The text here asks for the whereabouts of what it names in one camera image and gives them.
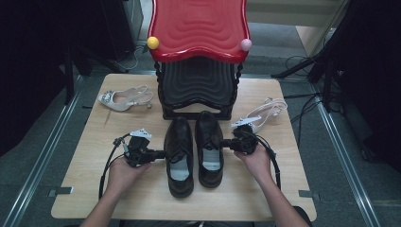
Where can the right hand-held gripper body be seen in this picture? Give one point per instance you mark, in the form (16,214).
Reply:
(247,142)

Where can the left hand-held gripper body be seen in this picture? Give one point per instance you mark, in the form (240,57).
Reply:
(137,151)

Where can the black leather shoe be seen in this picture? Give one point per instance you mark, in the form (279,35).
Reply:
(206,132)
(178,138)

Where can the white jewelled heeled shoe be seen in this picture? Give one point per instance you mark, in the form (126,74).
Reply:
(268,110)
(118,105)

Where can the red and black shoe rack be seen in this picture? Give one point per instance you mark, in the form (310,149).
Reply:
(198,28)

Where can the person's right hand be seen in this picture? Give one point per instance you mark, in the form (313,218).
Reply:
(260,165)

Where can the person's left hand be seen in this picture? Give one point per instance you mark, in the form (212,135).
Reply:
(123,176)

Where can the person's dark clothing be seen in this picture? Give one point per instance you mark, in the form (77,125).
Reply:
(157,224)

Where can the black tripod stand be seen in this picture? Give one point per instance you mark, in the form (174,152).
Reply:
(299,65)

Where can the black metal stand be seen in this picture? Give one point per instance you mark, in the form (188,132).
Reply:
(68,82)

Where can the dark cabinet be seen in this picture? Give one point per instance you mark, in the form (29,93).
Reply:
(118,25)

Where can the black curtain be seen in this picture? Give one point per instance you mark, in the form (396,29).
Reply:
(31,63)
(375,78)

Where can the grey metal table bracket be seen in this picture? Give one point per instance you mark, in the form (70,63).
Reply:
(61,191)
(309,194)

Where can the metal floor rail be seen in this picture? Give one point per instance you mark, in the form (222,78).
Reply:
(346,164)
(41,164)

